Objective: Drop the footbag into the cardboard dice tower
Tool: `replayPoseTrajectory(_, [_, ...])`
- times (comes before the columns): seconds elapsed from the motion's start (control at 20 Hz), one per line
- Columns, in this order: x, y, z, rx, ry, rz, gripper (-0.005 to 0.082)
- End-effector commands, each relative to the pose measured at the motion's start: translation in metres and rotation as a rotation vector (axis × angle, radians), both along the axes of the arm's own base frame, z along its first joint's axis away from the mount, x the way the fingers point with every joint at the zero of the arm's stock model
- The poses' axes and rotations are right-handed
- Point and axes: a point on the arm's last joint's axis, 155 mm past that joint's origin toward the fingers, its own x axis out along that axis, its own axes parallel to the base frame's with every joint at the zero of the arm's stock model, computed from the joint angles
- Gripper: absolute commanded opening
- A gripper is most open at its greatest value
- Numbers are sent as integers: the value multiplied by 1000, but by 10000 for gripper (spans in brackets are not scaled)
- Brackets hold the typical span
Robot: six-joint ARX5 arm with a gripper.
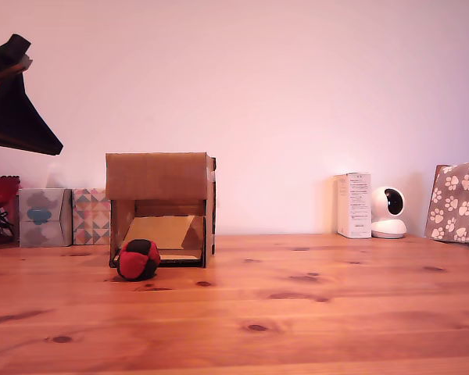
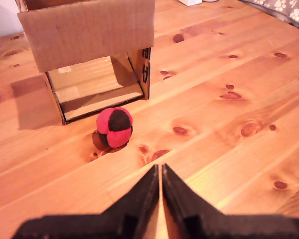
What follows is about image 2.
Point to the red and black footbag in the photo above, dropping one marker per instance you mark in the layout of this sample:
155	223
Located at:
114	129

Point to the cardboard dice tower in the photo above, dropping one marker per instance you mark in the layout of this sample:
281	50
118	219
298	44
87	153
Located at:
89	32

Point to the tall white printed box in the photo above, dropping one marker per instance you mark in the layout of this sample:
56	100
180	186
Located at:
190	2

